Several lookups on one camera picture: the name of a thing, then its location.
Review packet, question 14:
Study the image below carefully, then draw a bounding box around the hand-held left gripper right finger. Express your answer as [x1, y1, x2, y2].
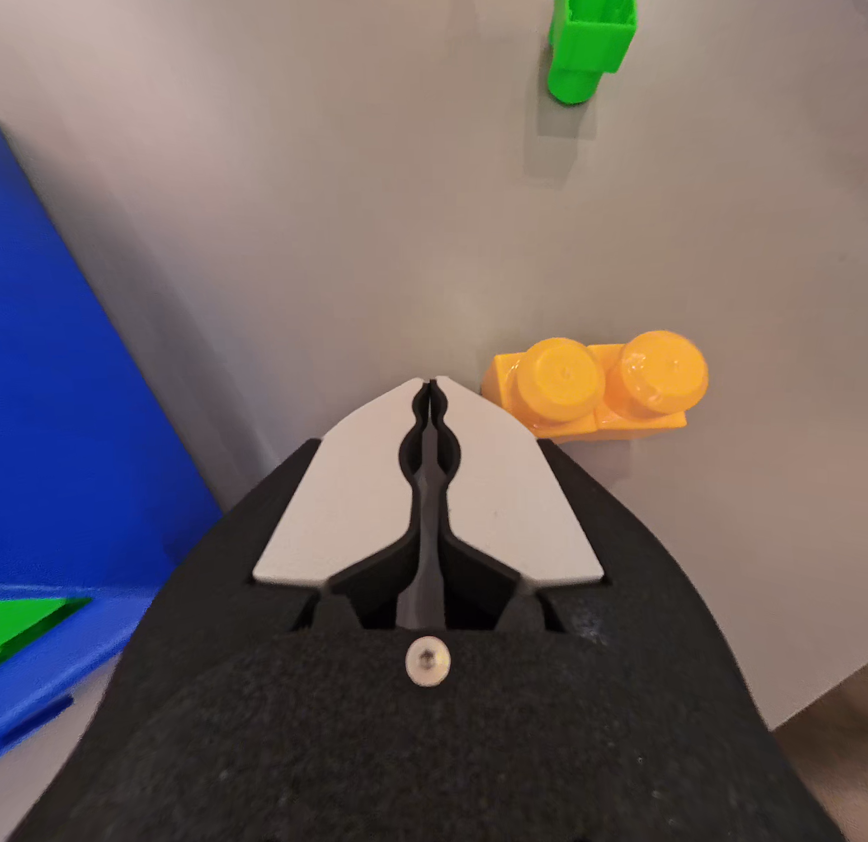
[429, 376, 604, 591]

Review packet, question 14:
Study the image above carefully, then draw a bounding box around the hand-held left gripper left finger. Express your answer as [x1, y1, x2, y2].
[253, 377, 434, 588]

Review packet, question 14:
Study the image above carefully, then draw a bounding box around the yellow toy block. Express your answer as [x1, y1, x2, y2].
[482, 338, 607, 440]
[597, 331, 709, 436]

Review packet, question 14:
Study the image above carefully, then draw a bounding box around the blue plastic bin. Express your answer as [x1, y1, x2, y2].
[0, 130, 225, 762]

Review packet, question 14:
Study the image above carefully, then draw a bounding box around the green double toy block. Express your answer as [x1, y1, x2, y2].
[547, 0, 638, 106]

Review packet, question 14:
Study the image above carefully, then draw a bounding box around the pile of colourful toy blocks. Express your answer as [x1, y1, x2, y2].
[0, 596, 93, 660]

